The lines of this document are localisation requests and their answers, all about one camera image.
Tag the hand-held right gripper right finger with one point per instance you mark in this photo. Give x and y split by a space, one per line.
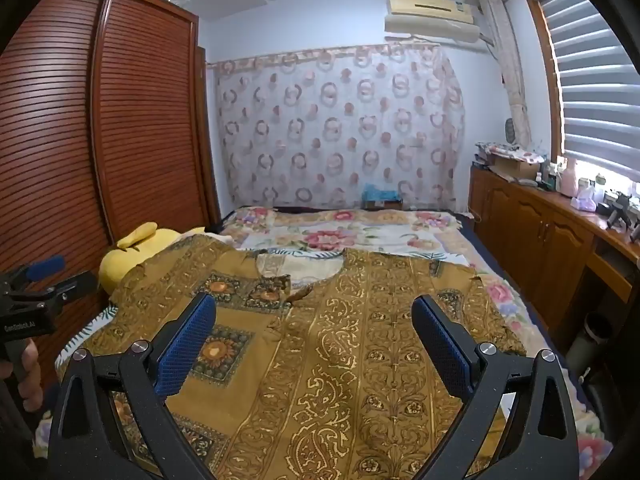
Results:
442 345

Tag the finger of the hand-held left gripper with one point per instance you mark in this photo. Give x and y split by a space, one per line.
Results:
47 266
75 282

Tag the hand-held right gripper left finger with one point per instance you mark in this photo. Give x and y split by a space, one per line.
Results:
185 345

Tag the golden brown patterned shirt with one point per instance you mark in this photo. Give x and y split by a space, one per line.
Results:
325 360

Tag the person's left hand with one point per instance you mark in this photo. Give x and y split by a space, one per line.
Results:
31 380

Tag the yellow plush toy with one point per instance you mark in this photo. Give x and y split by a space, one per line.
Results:
130 255

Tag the long wooden cabinet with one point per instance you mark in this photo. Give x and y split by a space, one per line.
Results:
525 230

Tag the dark round bin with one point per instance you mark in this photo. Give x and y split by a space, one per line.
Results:
592 335

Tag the small brown box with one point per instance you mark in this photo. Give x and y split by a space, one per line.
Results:
384 205

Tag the floral bed blanket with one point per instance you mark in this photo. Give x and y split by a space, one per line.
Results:
325 232

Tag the blue plastic bag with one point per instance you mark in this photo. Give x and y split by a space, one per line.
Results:
379 193

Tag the wooden louvered wardrobe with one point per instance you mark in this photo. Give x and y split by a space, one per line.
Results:
140 110

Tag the open cardboard box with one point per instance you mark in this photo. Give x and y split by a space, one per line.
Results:
515 167

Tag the lavender plastic item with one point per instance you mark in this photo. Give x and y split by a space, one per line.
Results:
583 203

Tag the pink bottle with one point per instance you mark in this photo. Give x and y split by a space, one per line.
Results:
568 177

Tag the black handheld device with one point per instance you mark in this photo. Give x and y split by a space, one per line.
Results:
619 207

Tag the small grey round fan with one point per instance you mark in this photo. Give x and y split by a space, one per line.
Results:
510 131

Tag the sheer circle print curtain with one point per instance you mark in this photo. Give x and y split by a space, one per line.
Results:
330 125

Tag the tied floral drape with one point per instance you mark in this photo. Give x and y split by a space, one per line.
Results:
510 70

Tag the grey striped window blind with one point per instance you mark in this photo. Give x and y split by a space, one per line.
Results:
590 75

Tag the wooden window frame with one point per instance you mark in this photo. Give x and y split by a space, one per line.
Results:
545 75

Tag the beige wall air conditioner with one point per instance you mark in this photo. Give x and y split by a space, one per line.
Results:
430 17

